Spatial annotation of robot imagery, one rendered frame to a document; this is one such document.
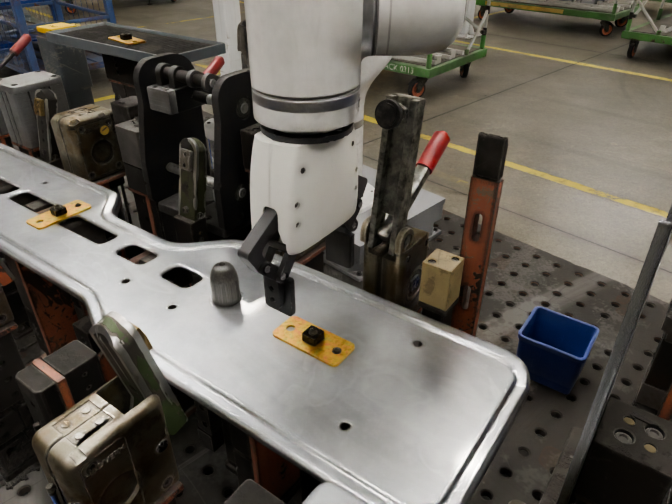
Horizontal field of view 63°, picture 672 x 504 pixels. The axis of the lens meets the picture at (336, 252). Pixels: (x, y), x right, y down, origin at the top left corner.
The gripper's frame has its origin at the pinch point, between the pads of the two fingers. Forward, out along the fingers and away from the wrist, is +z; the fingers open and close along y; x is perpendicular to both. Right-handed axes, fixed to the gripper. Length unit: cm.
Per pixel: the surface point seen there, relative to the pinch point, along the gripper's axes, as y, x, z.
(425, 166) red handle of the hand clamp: -21.5, 0.4, -3.7
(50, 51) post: -30, -94, -2
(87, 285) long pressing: 8.1, -27.7, 8.2
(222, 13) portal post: -293, -320, 49
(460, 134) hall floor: -319, -119, 112
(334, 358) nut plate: 1.2, 3.6, 7.7
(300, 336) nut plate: 0.6, -1.2, 7.8
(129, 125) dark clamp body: -17, -51, 1
